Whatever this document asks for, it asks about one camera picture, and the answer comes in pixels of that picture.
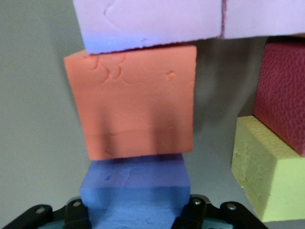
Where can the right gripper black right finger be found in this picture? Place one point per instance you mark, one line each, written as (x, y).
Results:
(202, 213)

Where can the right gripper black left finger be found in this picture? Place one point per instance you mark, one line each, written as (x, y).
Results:
(64, 214)

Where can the purple foam cube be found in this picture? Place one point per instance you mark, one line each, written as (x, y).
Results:
(135, 190)

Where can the yellow foam cube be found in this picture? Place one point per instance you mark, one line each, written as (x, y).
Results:
(262, 171)

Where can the orange foam cube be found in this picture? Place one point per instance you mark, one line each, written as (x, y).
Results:
(133, 102)

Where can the red foam cube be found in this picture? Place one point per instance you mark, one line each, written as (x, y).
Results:
(281, 95)

